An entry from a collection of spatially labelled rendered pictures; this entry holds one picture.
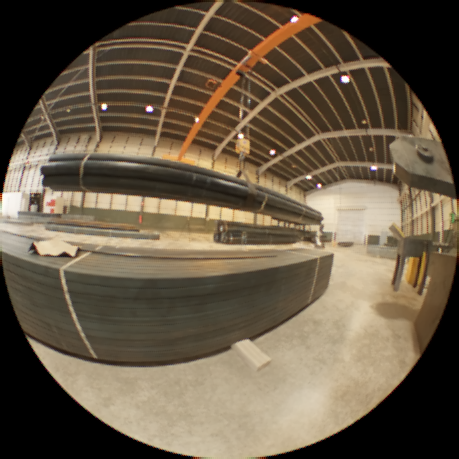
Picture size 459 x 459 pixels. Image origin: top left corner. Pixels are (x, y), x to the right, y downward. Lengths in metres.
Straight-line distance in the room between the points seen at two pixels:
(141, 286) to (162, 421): 0.57
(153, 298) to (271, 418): 0.68
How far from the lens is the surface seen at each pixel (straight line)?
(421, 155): 1.45
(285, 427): 0.74
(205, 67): 10.27
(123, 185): 1.65
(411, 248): 2.58
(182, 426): 0.70
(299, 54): 9.49
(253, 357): 0.79
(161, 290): 0.50
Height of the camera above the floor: 0.69
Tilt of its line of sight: level
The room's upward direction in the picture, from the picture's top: 5 degrees clockwise
